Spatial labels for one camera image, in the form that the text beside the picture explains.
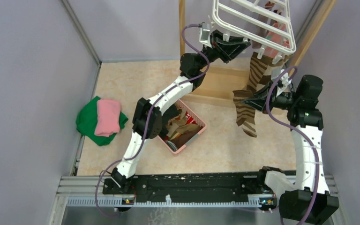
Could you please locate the pink plastic basket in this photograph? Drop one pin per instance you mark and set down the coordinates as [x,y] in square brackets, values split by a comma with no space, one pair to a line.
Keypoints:
[172,112]

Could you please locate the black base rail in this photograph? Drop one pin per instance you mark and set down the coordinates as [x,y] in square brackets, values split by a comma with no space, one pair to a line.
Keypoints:
[224,189]

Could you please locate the striped socks in basket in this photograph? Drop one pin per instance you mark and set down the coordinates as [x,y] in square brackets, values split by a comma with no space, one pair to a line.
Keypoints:
[181,129]

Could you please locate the pink sock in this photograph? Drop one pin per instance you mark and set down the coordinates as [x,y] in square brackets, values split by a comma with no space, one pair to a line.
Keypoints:
[274,37]

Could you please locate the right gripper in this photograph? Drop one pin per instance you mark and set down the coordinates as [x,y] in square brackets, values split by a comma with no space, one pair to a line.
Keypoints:
[259,103]

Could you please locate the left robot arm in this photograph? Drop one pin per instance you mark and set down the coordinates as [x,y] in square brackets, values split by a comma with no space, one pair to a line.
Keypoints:
[148,119]

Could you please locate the cream brown wide-striped sock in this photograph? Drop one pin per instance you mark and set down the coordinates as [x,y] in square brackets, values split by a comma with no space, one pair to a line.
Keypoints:
[271,68]

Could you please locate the maroon striped sock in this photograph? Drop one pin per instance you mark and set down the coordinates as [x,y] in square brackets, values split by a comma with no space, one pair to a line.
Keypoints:
[262,32]

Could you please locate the green cloth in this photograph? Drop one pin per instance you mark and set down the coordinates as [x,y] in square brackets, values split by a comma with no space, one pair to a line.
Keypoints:
[86,122]

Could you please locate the wooden rack stand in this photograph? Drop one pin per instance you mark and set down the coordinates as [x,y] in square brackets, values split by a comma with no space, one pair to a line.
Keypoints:
[219,82]

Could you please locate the white clip hanger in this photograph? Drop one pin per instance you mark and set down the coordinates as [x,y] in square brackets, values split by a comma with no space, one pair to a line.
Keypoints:
[239,18]

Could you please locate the pink folded cloth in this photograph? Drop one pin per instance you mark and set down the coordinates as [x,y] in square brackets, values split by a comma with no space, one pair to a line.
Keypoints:
[108,114]

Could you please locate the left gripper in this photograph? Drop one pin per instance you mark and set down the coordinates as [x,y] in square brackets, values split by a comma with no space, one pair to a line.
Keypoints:
[227,50]

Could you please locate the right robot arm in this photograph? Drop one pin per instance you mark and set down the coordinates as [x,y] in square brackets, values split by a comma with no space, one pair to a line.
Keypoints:
[308,199]

